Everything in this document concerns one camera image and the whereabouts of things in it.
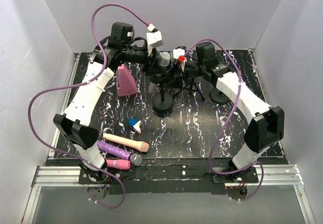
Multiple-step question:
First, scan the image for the black tripod microphone stand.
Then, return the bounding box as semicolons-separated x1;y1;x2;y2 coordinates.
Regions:
173;79;205;101

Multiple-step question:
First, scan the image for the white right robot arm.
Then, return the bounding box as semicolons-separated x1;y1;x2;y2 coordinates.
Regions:
193;39;285;182

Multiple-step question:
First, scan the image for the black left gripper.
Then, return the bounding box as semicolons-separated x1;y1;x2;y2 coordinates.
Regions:
122;44;167;75

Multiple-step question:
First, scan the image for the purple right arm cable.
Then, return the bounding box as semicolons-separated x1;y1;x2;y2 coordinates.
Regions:
184;38;264;201

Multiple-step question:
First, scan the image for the pink wedge-shaped box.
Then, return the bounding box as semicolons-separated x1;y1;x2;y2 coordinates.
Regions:
116;64;137;97

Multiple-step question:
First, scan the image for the purple glitter microphone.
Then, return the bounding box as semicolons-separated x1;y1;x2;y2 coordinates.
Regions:
96;140;142;166

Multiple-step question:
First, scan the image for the beige microphone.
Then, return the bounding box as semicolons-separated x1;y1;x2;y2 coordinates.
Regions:
103;133;149;152

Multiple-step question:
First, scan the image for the blue and white small block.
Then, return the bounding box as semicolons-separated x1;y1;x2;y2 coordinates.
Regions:
128;118;142;134

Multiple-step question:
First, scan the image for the black round-base stand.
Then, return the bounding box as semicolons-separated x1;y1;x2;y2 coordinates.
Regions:
209;87;229;104
152;83;174;113

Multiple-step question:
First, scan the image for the black tripod shock-mount stand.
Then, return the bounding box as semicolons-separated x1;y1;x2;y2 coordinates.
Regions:
175;46;187;55

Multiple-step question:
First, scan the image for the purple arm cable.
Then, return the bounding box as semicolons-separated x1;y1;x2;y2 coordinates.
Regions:
184;38;264;201
27;4;156;208

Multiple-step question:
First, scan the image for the silver microphone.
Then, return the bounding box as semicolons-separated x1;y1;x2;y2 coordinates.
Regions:
148;51;172;93

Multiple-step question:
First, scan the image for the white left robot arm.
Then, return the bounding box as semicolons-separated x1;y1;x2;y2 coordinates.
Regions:
53;22;163;184

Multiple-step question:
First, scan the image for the aluminium frame rail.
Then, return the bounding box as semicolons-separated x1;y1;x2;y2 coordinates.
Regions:
23;64;314;223

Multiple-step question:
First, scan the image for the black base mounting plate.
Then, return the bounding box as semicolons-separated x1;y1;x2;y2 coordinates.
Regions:
78;155;288;196

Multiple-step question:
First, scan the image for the pink plastic microphone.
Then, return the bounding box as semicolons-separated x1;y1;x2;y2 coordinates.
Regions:
106;159;131;170

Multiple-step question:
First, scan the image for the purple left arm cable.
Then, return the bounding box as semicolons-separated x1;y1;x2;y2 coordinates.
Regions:
27;4;156;208

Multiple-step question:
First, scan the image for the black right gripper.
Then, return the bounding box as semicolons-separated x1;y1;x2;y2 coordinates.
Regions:
164;63;204;91

